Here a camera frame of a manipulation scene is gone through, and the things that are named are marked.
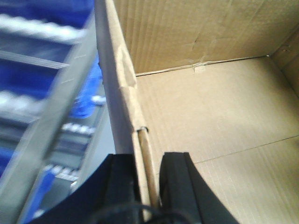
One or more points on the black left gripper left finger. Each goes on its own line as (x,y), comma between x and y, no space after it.
(112,183)

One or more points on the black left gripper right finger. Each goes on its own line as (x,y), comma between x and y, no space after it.
(183,189)

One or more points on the brown cardboard carton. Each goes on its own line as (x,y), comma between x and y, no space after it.
(218,79)

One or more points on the grey metal shelf frame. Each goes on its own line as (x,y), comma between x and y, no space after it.
(28,164)

